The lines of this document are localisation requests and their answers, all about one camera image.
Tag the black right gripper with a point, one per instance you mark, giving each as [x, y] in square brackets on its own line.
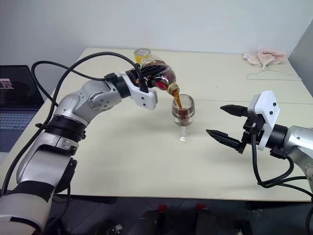
[250, 128]

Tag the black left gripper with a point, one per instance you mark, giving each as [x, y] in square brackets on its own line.
[134, 73]

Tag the clear bottle with brown drink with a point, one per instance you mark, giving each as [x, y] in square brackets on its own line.
[168, 78]

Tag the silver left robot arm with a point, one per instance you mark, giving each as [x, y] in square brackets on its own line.
[73, 102]

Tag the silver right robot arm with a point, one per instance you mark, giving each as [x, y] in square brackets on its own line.
[300, 142]

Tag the clear wine glass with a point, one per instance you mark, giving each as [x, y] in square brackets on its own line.
[183, 115]

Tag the yellow tape roll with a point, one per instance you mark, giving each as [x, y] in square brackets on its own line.
[140, 57]

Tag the crumpled pink cloth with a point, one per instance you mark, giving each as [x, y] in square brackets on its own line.
[266, 56]

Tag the dark rounded shape red tab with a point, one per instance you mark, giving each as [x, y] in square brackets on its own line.
[149, 220]
[205, 220]

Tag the dark laptop computer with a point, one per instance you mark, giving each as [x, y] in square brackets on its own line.
[14, 117]

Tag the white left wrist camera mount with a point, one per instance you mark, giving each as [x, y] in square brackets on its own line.
[146, 98]

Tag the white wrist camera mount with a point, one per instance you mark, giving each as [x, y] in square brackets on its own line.
[146, 98]
[266, 110]

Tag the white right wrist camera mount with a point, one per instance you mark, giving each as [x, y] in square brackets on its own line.
[266, 110]

